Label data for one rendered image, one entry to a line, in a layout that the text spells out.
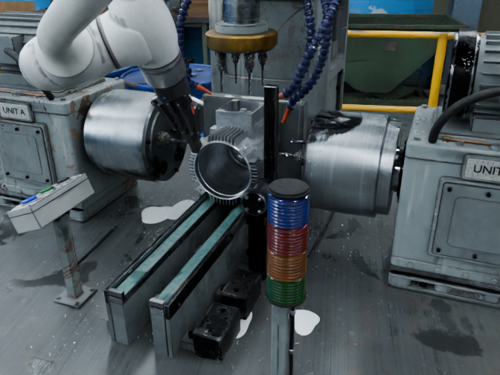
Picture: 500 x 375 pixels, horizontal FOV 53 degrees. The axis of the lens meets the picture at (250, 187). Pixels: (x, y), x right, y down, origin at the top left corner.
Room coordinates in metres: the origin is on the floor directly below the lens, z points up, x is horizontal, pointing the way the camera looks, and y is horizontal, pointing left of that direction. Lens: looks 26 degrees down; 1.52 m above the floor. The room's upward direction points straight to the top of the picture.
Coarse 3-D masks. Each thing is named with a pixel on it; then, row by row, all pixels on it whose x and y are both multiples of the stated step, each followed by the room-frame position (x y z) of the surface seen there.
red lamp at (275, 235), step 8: (272, 232) 0.61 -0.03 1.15; (280, 232) 0.60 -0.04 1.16; (288, 232) 0.60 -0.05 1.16; (296, 232) 0.60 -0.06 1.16; (304, 232) 0.61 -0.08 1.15; (272, 240) 0.61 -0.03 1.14; (280, 240) 0.60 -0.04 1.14; (288, 240) 0.60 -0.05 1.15; (296, 240) 0.60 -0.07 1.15; (304, 240) 0.61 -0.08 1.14; (272, 248) 0.61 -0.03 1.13; (280, 248) 0.60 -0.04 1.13; (288, 248) 0.60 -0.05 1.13; (296, 248) 0.60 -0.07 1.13; (304, 248) 0.61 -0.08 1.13
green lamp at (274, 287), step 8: (272, 280) 0.61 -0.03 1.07; (304, 280) 0.62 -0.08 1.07; (272, 288) 0.61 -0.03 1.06; (280, 288) 0.60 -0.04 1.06; (288, 288) 0.60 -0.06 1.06; (296, 288) 0.60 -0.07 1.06; (304, 288) 0.62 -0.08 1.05; (272, 296) 0.61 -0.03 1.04; (280, 296) 0.60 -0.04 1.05; (288, 296) 0.60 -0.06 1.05; (296, 296) 0.60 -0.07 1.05; (288, 304) 0.60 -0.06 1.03
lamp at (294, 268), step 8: (272, 256) 0.61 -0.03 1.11; (280, 256) 0.60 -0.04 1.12; (288, 256) 0.60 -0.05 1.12; (296, 256) 0.60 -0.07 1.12; (304, 256) 0.61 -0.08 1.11; (272, 264) 0.61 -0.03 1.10; (280, 264) 0.60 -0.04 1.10; (288, 264) 0.60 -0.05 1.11; (296, 264) 0.60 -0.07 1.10; (304, 264) 0.61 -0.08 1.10; (272, 272) 0.61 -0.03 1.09; (280, 272) 0.60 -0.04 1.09; (288, 272) 0.60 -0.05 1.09; (296, 272) 0.60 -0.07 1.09; (304, 272) 0.61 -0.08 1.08; (280, 280) 0.60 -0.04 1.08; (288, 280) 0.60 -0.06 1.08; (296, 280) 0.60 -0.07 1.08
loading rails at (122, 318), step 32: (192, 224) 1.05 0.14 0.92; (224, 224) 1.05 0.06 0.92; (160, 256) 0.91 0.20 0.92; (192, 256) 1.03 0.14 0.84; (224, 256) 0.97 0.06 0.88; (128, 288) 0.80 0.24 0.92; (160, 288) 0.89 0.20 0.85; (192, 288) 0.82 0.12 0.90; (128, 320) 0.78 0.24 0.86; (160, 320) 0.74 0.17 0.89; (192, 320) 0.81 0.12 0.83; (160, 352) 0.74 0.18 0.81
